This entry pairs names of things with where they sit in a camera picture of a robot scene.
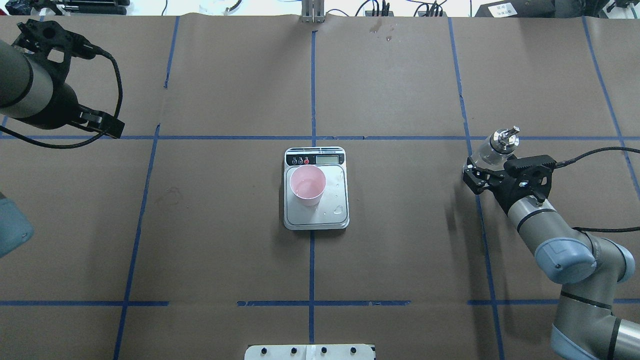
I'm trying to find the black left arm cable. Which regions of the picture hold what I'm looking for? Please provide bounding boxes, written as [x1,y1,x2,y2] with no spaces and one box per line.
[0,47,124,150]

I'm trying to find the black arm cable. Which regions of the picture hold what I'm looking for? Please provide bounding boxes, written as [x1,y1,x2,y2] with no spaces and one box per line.
[0,47,124,150]
[555,146,640,234]

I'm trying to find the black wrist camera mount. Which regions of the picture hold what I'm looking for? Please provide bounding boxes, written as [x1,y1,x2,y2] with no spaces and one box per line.
[503,155,557,206]

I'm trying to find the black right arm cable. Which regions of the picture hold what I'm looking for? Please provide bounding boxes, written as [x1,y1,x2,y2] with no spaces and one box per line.
[555,146,640,234]

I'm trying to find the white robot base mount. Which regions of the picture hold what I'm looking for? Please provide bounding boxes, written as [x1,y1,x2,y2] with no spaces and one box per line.
[244,343,377,360]

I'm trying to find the aluminium frame post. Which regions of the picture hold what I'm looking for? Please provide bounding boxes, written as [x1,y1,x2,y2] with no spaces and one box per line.
[300,0,326,24]

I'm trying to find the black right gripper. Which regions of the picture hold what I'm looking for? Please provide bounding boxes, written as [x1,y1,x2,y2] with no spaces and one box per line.
[462,157,531,215]

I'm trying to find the clear glass sauce bottle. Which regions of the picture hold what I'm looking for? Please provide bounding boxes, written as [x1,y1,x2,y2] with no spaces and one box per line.
[471,125,521,164]

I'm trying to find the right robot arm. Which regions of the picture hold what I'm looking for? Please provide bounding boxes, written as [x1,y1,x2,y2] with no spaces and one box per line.
[462,155,640,360]

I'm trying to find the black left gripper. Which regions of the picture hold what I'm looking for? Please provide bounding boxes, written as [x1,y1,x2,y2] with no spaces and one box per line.
[45,83,99,130]

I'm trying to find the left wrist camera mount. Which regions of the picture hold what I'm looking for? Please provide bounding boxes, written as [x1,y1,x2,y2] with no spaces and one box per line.
[11,19,105,85]

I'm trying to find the digital kitchen scale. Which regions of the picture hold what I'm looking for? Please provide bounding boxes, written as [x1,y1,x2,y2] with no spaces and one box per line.
[283,146,350,231]

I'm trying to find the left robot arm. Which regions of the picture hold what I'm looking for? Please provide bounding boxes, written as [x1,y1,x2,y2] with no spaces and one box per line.
[0,41,80,256]

